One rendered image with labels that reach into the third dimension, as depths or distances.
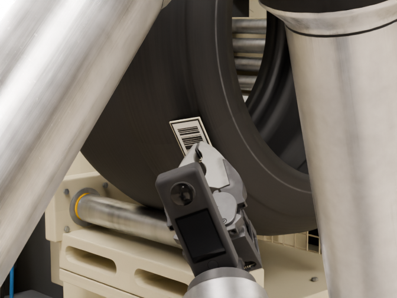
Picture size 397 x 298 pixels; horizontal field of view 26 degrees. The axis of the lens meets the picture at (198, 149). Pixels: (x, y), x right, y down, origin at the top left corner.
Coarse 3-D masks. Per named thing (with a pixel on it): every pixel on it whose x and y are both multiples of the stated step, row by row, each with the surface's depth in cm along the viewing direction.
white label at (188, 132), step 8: (184, 120) 100; (192, 120) 99; (200, 120) 99; (176, 128) 101; (184, 128) 100; (192, 128) 100; (200, 128) 99; (176, 136) 101; (184, 136) 101; (192, 136) 100; (200, 136) 100; (184, 144) 102; (192, 144) 101; (184, 152) 102; (200, 160) 102
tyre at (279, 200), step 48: (192, 0) 97; (144, 48) 99; (192, 48) 98; (144, 96) 101; (192, 96) 99; (240, 96) 102; (288, 96) 151; (96, 144) 114; (144, 144) 105; (240, 144) 104; (288, 144) 147; (144, 192) 117; (288, 192) 111
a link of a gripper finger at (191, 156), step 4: (196, 144) 100; (192, 148) 99; (196, 148) 99; (188, 152) 99; (192, 152) 98; (196, 152) 98; (188, 156) 98; (192, 156) 98; (196, 156) 98; (200, 156) 99; (184, 160) 98; (188, 160) 98; (192, 160) 97; (196, 160) 98; (180, 164) 98; (184, 164) 97
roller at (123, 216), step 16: (80, 208) 134; (96, 208) 131; (112, 208) 129; (128, 208) 127; (144, 208) 125; (96, 224) 133; (112, 224) 128; (128, 224) 125; (144, 224) 123; (160, 224) 120; (160, 240) 121
